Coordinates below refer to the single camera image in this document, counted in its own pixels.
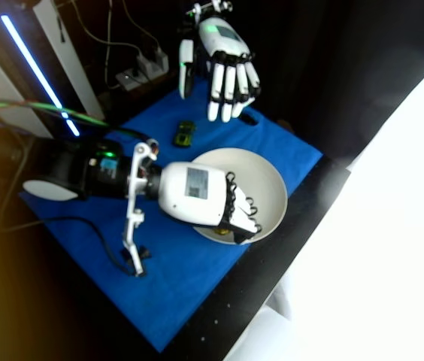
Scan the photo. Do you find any white upright panel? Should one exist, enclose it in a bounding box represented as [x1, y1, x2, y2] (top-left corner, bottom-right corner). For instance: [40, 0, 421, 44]
[33, 0, 106, 121]

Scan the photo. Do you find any white backdrop cloth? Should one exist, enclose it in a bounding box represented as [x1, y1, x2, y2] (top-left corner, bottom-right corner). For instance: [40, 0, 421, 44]
[226, 48, 424, 361]

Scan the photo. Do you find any blue cloth mat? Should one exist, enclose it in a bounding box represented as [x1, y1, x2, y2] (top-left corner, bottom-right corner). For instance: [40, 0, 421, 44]
[20, 80, 324, 353]

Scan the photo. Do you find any green toy car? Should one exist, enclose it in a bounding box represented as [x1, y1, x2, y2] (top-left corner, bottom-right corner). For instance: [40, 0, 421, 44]
[173, 120, 197, 148]

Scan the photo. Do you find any glowing LED light strip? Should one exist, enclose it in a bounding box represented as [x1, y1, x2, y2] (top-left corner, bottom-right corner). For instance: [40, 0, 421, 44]
[0, 14, 80, 137]

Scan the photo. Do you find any white power strip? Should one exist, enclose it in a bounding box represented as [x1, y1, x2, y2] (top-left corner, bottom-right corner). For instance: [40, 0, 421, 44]
[116, 48, 170, 91]

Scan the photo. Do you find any white round plate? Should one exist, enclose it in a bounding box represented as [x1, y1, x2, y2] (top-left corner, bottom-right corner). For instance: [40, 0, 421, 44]
[190, 147, 288, 245]

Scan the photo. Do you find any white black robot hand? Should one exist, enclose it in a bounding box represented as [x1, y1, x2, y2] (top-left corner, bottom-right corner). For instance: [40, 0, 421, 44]
[158, 161, 264, 245]
[179, 26, 262, 123]

